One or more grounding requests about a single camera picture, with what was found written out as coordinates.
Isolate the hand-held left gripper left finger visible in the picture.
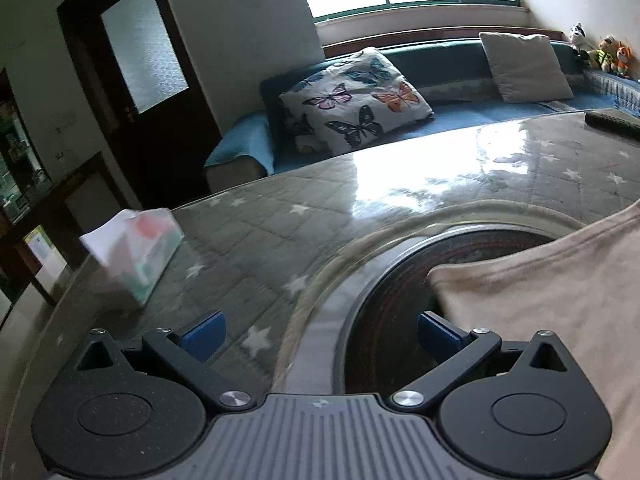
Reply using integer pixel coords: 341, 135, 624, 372
65, 310, 251, 413

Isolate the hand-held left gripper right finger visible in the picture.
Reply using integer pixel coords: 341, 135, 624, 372
392, 311, 587, 413

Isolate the beige cloth garment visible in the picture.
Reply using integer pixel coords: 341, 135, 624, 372
428, 200, 640, 480

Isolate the round built-in table stove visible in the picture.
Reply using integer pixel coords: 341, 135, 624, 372
277, 200, 586, 396

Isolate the tissue pack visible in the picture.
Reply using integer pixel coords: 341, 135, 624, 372
79, 207, 183, 308

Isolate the grey star quilted table cover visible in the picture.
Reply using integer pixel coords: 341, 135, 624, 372
0, 110, 640, 411

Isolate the low dark wooden cabinet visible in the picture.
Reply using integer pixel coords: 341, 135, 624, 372
0, 152, 131, 306

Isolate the dark wooden glass door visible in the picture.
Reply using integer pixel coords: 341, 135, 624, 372
57, 0, 221, 196

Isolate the blue sofa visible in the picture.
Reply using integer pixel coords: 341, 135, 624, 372
202, 37, 640, 178

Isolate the butterfly print pillow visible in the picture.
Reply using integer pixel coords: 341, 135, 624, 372
278, 47, 435, 157

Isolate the tall display shelf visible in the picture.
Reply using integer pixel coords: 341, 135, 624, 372
0, 70, 56, 221

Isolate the black remote control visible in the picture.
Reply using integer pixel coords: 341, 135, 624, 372
585, 108, 640, 141

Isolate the plain beige pillow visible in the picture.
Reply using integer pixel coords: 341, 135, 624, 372
479, 32, 575, 103

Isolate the panda plush toy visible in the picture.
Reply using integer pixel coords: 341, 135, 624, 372
569, 23, 593, 68

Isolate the yellow green plush toy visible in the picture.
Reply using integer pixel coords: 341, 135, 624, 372
595, 36, 618, 72

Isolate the orange plush toy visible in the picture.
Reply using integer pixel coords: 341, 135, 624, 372
614, 45, 640, 80

